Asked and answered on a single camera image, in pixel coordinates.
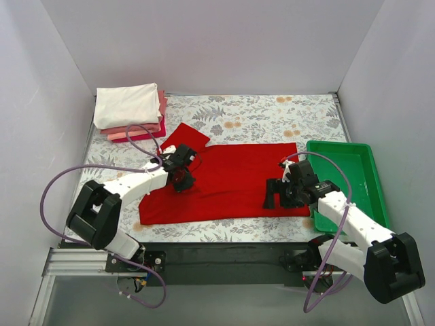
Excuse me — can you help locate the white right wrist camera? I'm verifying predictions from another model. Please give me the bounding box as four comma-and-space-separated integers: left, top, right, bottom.
279, 160, 295, 179

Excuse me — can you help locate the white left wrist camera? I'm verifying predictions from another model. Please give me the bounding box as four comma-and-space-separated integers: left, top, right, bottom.
158, 145, 177, 156

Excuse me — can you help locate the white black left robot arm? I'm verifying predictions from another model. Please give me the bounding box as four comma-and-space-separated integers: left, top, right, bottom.
67, 144, 196, 272

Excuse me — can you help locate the folded white t shirt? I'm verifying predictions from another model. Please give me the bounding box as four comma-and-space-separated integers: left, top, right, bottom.
93, 83, 162, 130

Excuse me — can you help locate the floral patterned table cloth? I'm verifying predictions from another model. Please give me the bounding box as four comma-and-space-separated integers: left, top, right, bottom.
80, 94, 348, 242

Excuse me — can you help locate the red t shirt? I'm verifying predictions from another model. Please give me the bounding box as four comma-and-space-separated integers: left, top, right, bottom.
139, 123, 310, 225

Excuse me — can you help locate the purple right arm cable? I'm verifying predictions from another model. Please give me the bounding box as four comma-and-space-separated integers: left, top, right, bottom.
302, 151, 356, 314

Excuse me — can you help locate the green plastic tray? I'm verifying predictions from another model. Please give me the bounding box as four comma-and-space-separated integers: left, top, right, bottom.
306, 141, 390, 234

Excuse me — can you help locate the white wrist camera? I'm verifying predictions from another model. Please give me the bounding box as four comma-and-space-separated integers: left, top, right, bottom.
279, 160, 295, 179
158, 145, 177, 156

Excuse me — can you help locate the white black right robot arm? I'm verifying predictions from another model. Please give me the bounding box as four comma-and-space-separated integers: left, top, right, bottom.
263, 160, 425, 304

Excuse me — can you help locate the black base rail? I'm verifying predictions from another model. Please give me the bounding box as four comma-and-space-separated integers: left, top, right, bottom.
105, 241, 347, 286

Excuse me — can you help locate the aluminium frame rail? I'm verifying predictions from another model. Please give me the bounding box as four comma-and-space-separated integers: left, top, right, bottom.
29, 247, 116, 326

